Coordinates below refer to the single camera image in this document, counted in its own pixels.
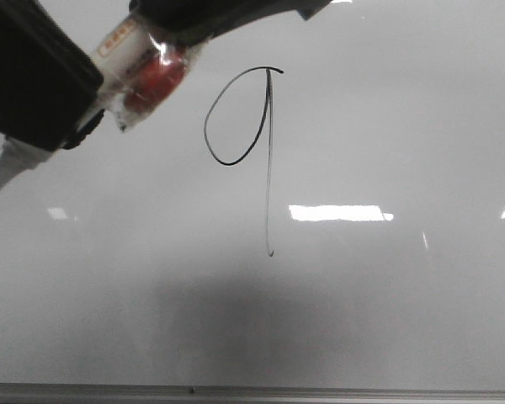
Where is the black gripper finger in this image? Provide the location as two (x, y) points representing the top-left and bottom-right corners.
(129, 0), (330, 45)
(0, 1), (104, 152)

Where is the black and white whiteboard marker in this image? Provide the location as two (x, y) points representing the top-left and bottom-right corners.
(0, 11), (201, 190)

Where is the white whiteboard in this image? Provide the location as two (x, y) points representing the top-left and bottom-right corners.
(0, 1), (505, 390)

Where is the red round magnet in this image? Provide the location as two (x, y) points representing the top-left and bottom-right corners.
(124, 52), (187, 115)

